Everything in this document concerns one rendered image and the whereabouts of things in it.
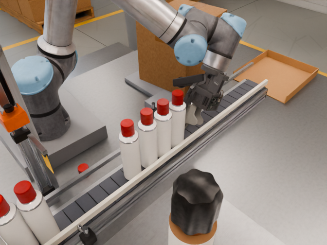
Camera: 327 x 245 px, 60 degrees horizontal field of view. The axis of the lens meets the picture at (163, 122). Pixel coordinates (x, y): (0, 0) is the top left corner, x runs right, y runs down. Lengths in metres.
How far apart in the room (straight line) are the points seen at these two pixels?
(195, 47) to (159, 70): 0.52
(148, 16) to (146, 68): 0.56
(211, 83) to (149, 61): 0.42
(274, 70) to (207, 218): 1.09
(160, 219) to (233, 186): 0.27
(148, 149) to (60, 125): 0.32
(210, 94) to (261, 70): 0.65
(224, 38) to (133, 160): 0.41
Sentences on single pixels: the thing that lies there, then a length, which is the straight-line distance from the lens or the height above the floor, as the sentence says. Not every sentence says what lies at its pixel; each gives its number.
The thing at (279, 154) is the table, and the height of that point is 0.83.
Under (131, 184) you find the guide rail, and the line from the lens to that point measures 0.79.
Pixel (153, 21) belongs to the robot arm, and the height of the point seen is 1.29.
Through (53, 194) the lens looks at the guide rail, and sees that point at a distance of 0.75.
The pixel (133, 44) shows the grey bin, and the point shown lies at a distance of 3.25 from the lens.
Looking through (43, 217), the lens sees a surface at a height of 1.00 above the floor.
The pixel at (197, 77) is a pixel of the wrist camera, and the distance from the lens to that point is 0.87.
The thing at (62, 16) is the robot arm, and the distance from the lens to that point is 0.90.
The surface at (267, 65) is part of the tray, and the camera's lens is 1.49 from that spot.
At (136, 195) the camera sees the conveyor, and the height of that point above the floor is 0.86.
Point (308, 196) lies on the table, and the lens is 0.96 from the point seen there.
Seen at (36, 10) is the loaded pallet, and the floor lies 0.27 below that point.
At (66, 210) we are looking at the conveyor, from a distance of 0.82.
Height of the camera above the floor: 1.55
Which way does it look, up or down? 42 degrees down
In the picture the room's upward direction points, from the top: straight up
